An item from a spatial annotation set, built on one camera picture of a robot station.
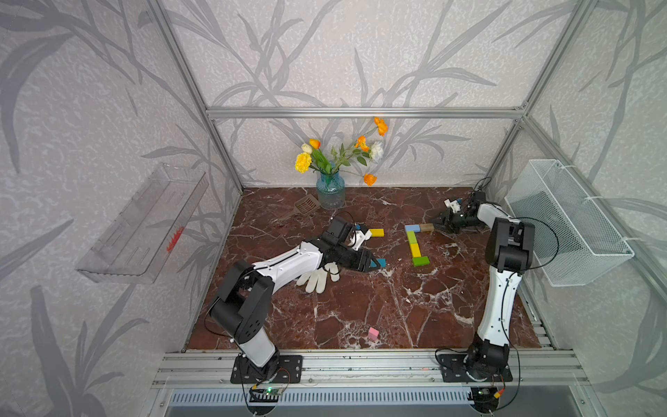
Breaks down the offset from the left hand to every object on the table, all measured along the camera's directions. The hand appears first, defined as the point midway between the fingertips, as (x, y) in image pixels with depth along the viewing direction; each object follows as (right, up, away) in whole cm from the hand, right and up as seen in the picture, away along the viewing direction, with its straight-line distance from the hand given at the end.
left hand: (373, 265), depth 83 cm
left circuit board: (-31, -34, -11) cm, 47 cm away
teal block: (-5, +13, -2) cm, 14 cm away
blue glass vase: (-15, +26, +22) cm, 37 cm away
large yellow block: (+4, +9, +24) cm, 25 cm away
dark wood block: (+25, +11, +23) cm, 36 cm away
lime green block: (+17, +7, +20) cm, 28 cm away
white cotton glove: (-20, -7, +8) cm, 23 cm away
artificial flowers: (-22, +38, +16) cm, 47 cm away
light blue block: (+20, +11, +22) cm, 31 cm away
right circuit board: (+31, -35, -11) cm, 48 cm away
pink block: (-1, -19, -7) cm, 20 cm away
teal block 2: (+5, -1, +13) cm, 14 cm away
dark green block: (+19, -1, +13) cm, 23 cm away
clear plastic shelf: (-62, +9, -19) cm, 65 cm away
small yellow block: (+18, +2, +16) cm, 24 cm away
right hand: (+27, +13, +24) cm, 38 cm away
